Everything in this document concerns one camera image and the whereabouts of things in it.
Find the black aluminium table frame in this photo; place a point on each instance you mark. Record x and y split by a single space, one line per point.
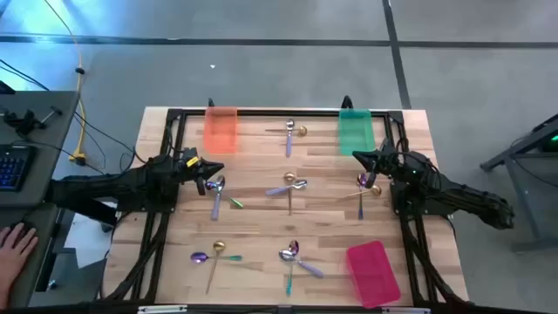
283 113

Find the silver frame bracket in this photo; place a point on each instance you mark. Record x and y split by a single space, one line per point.
162 309
406 310

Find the black desk clamp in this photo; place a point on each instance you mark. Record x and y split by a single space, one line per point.
24 122

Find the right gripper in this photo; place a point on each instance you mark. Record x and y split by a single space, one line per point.
388 163

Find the green translucent plastic bin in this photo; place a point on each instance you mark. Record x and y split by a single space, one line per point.
356 131

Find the person's hand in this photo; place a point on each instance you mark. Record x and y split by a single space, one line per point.
15 257

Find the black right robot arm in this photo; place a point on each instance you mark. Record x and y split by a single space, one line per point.
457 192

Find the pink translucent plastic bin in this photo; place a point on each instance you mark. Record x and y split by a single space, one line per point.
372 275

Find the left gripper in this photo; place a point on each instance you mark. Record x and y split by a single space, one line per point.
185 172

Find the grey desk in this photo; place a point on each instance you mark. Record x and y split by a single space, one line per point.
52 131

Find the white paper sheet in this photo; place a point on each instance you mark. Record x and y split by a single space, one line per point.
89 244

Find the black backlit keyboard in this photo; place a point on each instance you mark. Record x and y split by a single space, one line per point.
15 168

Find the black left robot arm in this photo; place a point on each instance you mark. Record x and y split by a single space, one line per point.
144 187

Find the orange translucent plastic bin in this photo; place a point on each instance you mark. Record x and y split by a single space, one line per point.
220 131

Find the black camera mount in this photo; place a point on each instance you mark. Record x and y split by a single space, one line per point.
347 102
210 103

